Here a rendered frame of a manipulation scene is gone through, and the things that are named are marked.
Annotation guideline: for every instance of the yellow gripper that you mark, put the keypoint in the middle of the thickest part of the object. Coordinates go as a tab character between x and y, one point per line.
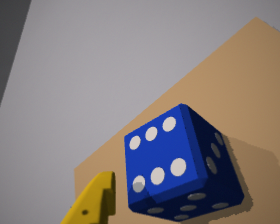
96	202

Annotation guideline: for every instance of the tan mat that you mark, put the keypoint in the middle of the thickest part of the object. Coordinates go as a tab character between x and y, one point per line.
237	90

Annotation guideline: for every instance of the blue die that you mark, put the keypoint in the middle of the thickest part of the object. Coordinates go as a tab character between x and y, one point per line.
178	167

